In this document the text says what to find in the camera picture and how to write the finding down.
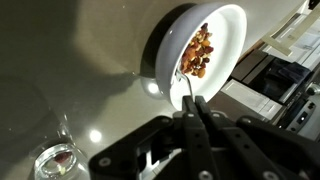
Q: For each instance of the white ceramic bowl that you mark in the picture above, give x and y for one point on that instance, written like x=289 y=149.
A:
x=228 y=25

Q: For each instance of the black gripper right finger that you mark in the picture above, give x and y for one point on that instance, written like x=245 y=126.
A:
x=253 y=162

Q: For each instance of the mixed nuts and fruit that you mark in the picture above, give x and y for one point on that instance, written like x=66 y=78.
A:
x=197 y=53

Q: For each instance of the clear drinking glass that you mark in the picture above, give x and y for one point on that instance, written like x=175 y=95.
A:
x=58 y=157

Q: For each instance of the black kitchen stove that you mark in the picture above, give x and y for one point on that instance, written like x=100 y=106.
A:
x=283 y=83

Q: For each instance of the metal spoon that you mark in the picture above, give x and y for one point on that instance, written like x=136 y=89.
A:
x=180 y=76

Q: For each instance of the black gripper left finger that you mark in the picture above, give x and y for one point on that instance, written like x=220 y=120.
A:
x=200 y=156

